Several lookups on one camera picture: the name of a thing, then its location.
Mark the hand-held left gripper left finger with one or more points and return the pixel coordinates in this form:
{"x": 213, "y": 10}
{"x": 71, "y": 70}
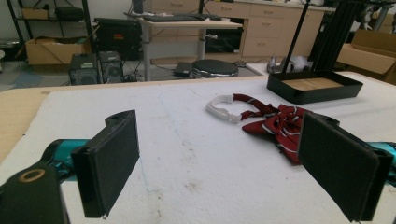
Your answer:
{"x": 107, "y": 161}

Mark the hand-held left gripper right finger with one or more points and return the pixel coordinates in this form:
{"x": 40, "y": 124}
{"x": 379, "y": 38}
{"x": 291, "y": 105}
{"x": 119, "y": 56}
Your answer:
{"x": 339, "y": 168}

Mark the red striped bow tie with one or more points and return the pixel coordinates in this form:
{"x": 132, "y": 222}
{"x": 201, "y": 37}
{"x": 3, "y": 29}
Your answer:
{"x": 280, "y": 124}

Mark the black tray with wooden bottom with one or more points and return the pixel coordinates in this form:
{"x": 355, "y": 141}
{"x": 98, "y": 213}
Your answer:
{"x": 311, "y": 95}

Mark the black computer tower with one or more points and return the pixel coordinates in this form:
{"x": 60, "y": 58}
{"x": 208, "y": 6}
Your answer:
{"x": 83, "y": 70}
{"x": 111, "y": 67}

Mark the white table mat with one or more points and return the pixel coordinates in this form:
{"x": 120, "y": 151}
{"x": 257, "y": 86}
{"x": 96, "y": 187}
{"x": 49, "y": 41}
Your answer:
{"x": 202, "y": 174}

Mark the white and grey device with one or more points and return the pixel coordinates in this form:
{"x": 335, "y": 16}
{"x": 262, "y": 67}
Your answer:
{"x": 300, "y": 63}

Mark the large cardboard box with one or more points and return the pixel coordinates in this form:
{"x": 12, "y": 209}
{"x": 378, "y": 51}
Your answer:
{"x": 370, "y": 56}

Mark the flat black device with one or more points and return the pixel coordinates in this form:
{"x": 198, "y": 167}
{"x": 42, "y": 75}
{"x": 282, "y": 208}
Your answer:
{"x": 183, "y": 69}

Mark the open cardboard box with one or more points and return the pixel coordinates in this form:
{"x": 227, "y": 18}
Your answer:
{"x": 53, "y": 54}

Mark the black equipment case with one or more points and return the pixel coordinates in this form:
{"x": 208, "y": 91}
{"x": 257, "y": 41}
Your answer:
{"x": 117, "y": 39}

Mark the black folded tripod stand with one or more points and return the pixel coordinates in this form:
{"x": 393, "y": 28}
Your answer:
{"x": 336, "y": 37}

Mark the black stand pole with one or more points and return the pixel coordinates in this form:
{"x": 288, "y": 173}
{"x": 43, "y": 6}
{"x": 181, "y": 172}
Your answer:
{"x": 295, "y": 37}

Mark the black round stool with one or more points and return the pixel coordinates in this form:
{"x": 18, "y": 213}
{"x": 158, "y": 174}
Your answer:
{"x": 214, "y": 67}

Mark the black metal shelf rack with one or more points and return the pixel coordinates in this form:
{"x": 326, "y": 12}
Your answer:
{"x": 87, "y": 18}

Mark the black bag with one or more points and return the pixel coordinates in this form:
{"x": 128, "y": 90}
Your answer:
{"x": 69, "y": 13}

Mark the wooden drawer cabinet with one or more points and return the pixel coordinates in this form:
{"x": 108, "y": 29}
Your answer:
{"x": 274, "y": 28}

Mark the wooden desk with white legs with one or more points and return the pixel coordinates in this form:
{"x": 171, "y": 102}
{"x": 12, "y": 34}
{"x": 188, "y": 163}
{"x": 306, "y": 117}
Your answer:
{"x": 186, "y": 25}

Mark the small cardboard box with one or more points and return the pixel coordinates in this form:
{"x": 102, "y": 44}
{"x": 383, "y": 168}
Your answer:
{"x": 35, "y": 13}

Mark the black box under desk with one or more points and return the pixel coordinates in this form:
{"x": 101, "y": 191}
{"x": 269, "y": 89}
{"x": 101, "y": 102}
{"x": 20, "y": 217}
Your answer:
{"x": 224, "y": 40}

